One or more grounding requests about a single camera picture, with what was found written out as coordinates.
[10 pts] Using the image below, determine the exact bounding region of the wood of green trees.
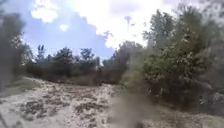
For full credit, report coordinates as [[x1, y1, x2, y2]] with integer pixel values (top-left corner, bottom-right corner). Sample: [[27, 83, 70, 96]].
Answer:
[[19, 41, 144, 86]]

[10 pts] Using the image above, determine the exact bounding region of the dark blurred tree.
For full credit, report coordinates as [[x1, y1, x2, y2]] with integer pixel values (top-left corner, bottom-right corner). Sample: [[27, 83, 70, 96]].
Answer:
[[0, 13, 34, 91]]

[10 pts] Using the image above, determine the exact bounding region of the pale sandy dirt ground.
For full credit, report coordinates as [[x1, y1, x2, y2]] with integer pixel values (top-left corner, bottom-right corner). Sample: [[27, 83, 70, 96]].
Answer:
[[0, 77, 224, 128]]

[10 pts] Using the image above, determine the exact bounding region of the large green leafy bush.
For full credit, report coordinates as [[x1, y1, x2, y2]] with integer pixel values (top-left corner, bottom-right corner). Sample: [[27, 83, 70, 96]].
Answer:
[[121, 4, 224, 116]]

